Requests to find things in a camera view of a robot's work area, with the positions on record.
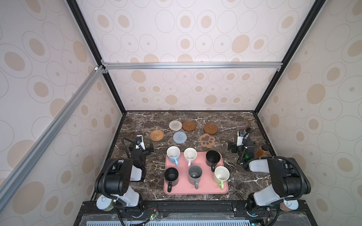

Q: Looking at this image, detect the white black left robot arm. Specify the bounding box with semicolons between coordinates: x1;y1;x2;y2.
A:
94;135;154;209

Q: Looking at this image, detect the black mug lower left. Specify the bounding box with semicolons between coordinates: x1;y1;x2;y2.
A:
164;168;179;193

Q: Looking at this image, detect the blue mug white inside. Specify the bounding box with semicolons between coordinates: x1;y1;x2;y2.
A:
166;146;181;166

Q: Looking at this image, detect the light grey woven coaster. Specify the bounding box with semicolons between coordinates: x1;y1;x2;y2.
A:
169;120;183;131

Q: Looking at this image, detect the white pink mug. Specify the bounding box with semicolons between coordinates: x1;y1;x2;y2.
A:
184;148;198;167

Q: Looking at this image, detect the small amber bottle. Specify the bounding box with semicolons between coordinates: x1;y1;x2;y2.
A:
255;144;270;158

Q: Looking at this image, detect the grey mug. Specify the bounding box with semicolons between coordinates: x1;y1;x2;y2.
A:
188;165;203;189

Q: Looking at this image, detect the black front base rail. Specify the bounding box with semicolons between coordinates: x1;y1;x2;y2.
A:
74;200;317;226

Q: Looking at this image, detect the light green mug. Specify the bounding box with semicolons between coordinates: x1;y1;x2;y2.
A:
214;166;230;190

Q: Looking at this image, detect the pink rectangular tray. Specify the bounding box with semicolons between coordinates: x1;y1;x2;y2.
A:
164;152;229;195

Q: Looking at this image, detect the woven tan round coaster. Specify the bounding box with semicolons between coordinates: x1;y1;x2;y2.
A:
150;130;164;141

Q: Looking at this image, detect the brown paw shaped coaster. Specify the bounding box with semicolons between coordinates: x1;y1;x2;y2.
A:
199;134;216;149

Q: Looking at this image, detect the blue grey round coaster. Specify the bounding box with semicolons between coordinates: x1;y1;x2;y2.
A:
173;131;187;144

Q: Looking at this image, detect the black mug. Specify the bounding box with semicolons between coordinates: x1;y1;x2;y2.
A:
164;168;179;193
206;150;221;172

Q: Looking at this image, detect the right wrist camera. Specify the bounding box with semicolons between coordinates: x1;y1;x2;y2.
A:
237;131;246;147

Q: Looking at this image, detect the black mug upper right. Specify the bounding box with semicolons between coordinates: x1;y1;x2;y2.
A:
206;150;221;172

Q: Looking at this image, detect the horizontal aluminium bar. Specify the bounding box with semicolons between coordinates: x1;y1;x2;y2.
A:
95;61;283;72

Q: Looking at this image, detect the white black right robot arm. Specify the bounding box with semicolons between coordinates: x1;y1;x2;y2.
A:
227;127;312;211

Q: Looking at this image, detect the diagonal aluminium bar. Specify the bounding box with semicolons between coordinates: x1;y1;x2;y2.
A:
1;65;105;211

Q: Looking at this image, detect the brown wooden coaster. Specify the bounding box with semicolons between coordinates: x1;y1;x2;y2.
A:
182;121;196;132
204;123;218;135

